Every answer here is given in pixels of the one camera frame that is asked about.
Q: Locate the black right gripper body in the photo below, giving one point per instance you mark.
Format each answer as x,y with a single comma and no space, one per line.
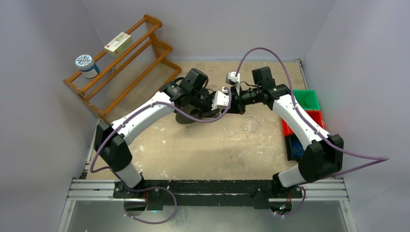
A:
236,102

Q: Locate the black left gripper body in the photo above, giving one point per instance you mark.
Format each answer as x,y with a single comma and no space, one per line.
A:
204,103

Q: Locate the black perforated cable spool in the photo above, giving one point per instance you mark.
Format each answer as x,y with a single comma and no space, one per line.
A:
195,113

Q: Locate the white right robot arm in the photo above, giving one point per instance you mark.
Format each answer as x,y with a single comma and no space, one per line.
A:
322,156

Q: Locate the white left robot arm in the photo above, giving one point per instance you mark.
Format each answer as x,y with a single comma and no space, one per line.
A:
185,95

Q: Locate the green plastic bin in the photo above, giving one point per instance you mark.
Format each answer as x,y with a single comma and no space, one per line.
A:
307,99

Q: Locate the black plastic bin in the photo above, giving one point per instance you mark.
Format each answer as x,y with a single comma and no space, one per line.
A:
294,148

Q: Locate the orange wooden rack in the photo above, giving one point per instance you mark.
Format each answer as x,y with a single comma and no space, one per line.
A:
128,80

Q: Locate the green white cardboard box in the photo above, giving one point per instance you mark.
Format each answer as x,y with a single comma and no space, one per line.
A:
118,45

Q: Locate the blue white round jar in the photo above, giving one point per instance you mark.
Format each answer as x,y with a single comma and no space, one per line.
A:
87,66

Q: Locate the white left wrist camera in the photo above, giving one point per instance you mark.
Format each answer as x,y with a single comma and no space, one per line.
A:
220,99

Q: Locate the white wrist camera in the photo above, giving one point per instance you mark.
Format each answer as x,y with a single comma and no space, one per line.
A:
233,78
220,99

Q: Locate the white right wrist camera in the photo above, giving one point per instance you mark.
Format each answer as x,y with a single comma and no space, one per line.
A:
233,78

